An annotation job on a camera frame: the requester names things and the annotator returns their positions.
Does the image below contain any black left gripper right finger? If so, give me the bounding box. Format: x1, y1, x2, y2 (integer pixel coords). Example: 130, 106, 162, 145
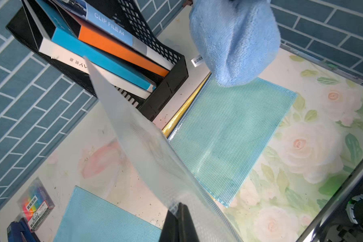
178, 203, 199, 242

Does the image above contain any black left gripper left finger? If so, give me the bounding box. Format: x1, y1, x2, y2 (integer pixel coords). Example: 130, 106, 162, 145
159, 211, 179, 242

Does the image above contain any clear mesh document bag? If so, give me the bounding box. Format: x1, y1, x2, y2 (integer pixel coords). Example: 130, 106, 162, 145
86, 60, 241, 242

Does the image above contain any light blue mesh document bag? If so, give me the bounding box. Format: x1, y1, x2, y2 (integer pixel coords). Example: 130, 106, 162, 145
168, 76, 297, 207

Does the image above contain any yellow mesh document bag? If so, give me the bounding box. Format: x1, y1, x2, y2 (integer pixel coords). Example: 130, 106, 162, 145
162, 73, 211, 138

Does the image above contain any blue microfiber cloth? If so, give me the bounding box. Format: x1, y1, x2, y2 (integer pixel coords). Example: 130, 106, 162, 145
189, 0, 281, 87

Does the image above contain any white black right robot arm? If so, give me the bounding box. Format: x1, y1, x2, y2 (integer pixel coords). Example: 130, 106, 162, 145
297, 160, 363, 242

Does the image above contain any colourful marker pack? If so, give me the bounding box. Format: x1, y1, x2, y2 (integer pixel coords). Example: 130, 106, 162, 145
17, 177, 55, 232

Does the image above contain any blue stapler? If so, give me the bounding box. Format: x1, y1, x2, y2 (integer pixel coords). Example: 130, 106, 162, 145
7, 218, 40, 242

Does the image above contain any orange book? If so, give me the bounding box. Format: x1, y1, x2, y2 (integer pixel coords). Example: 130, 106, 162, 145
61, 12, 169, 77

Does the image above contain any black mesh file holder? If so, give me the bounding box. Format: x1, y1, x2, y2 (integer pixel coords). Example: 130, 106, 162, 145
7, 1, 188, 121

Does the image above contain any teal book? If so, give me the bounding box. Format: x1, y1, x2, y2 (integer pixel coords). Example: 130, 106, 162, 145
34, 0, 157, 93

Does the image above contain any blue folder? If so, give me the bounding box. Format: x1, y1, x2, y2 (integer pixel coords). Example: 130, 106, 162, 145
54, 1, 177, 71

